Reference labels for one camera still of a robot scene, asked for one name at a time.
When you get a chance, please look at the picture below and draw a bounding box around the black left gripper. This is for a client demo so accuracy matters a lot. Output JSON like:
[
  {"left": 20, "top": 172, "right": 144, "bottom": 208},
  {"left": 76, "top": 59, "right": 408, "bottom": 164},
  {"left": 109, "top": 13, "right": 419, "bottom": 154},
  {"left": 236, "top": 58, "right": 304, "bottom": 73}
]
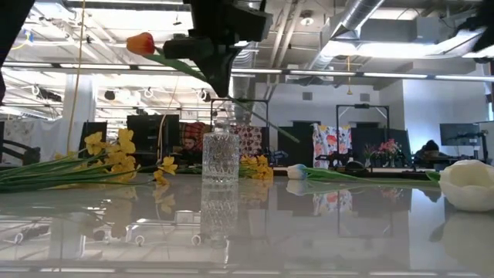
[{"left": 163, "top": 0, "right": 274, "bottom": 98}]

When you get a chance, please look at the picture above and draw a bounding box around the orange artificial tulip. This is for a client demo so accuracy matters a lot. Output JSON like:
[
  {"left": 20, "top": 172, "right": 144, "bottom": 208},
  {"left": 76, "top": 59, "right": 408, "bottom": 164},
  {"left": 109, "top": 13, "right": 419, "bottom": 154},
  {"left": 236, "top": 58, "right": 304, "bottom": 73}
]
[{"left": 126, "top": 32, "right": 301, "bottom": 144}]

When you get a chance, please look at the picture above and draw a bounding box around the yellow artificial flower bunch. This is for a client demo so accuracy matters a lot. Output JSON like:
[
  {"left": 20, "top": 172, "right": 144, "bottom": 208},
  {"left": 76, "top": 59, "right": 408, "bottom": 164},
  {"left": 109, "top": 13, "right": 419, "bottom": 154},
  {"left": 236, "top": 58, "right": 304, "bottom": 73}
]
[
  {"left": 0, "top": 128, "right": 179, "bottom": 194},
  {"left": 181, "top": 154, "right": 275, "bottom": 181}
]

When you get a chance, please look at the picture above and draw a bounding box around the clear glass vase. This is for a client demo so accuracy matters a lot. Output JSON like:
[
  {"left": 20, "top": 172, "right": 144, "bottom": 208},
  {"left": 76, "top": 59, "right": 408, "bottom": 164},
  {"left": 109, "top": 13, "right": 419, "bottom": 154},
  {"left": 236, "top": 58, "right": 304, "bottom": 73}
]
[{"left": 201, "top": 122, "right": 241, "bottom": 185}]

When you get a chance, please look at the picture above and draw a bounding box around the red plaid cloth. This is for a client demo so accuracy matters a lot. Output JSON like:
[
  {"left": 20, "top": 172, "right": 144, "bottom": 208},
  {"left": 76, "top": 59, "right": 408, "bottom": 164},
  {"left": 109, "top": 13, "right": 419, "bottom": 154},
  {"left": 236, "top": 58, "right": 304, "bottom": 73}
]
[{"left": 179, "top": 121, "right": 211, "bottom": 152}]

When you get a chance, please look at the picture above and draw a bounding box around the dotted pattern cloth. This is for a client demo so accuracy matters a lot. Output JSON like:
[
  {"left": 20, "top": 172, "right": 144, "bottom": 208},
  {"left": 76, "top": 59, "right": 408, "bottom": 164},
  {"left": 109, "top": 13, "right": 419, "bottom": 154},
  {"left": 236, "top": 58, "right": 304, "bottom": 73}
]
[{"left": 231, "top": 125, "right": 264, "bottom": 158}]

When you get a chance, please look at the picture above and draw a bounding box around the person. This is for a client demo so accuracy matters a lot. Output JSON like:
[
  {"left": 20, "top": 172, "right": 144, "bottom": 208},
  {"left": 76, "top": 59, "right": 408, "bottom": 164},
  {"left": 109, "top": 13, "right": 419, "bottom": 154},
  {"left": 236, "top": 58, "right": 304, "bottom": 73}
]
[
  {"left": 178, "top": 134, "right": 204, "bottom": 165},
  {"left": 413, "top": 139, "right": 448, "bottom": 163}
]

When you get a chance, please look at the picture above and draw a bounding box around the black partition panel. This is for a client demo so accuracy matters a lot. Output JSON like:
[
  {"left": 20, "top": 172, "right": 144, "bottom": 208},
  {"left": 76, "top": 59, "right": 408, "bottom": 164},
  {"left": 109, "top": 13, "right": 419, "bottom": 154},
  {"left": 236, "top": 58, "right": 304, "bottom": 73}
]
[
  {"left": 277, "top": 120, "right": 314, "bottom": 168},
  {"left": 126, "top": 114, "right": 181, "bottom": 167},
  {"left": 79, "top": 121, "right": 108, "bottom": 158}
]

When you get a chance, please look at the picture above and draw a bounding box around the white tulip with blue tip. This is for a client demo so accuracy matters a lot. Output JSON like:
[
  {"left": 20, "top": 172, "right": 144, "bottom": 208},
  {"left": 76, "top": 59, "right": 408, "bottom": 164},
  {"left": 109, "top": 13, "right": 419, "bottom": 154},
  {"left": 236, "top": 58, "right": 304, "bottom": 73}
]
[{"left": 286, "top": 163, "right": 441, "bottom": 185}]

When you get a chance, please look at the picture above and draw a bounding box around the floral print cloth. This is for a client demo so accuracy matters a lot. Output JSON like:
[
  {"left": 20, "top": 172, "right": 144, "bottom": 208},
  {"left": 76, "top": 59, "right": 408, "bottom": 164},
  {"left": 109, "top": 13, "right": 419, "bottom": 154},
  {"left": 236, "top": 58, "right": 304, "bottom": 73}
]
[{"left": 311, "top": 123, "right": 353, "bottom": 170}]

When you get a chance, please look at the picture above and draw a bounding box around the pink flower bouquet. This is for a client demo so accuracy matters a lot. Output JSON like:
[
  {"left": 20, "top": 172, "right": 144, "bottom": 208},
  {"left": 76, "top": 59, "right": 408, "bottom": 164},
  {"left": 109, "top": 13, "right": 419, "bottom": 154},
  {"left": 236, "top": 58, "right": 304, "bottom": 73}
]
[{"left": 362, "top": 137, "right": 403, "bottom": 169}]

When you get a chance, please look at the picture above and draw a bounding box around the dark computer monitor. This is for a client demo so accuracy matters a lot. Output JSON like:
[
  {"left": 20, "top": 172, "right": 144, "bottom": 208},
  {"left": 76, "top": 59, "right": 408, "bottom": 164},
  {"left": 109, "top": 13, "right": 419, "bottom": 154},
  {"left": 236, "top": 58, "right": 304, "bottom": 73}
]
[{"left": 439, "top": 122, "right": 482, "bottom": 147}]

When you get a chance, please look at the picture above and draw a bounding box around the yellow hanging cable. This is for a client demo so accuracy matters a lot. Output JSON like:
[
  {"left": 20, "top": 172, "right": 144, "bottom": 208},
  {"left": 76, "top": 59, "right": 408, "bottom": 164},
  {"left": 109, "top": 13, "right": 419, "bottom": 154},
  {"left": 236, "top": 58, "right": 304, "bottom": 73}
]
[{"left": 65, "top": 0, "right": 86, "bottom": 155}]

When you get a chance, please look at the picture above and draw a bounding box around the silver ventilation duct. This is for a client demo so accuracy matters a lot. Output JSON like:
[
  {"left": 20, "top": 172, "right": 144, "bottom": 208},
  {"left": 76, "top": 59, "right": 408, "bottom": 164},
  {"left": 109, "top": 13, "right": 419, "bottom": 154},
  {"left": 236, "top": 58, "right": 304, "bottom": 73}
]
[{"left": 308, "top": 0, "right": 387, "bottom": 70}]

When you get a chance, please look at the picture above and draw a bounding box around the black metal table frame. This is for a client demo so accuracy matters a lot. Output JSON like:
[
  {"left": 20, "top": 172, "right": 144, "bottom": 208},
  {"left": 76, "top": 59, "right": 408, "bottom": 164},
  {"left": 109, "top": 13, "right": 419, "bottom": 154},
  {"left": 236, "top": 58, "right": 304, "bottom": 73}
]
[{"left": 269, "top": 166, "right": 445, "bottom": 181}]

